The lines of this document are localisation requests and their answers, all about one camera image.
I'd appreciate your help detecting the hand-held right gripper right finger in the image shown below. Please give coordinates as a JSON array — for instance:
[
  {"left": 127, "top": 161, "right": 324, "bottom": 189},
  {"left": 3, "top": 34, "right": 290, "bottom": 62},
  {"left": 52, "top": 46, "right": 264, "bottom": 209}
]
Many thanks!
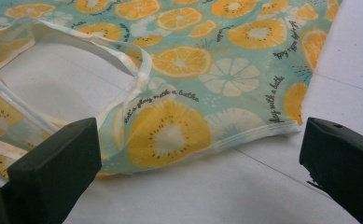
[{"left": 300, "top": 117, "right": 363, "bottom": 224}]

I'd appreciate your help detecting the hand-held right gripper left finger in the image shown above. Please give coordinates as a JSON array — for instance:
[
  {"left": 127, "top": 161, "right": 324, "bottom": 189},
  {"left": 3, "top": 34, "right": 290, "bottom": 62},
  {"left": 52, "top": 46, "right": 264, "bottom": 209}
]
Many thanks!
[{"left": 1, "top": 117, "right": 103, "bottom": 224}]

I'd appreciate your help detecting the citrus print fabric bag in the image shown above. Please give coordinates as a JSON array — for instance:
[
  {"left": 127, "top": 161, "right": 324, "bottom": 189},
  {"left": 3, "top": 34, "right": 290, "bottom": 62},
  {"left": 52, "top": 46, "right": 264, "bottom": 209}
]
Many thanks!
[{"left": 0, "top": 0, "right": 342, "bottom": 180}]

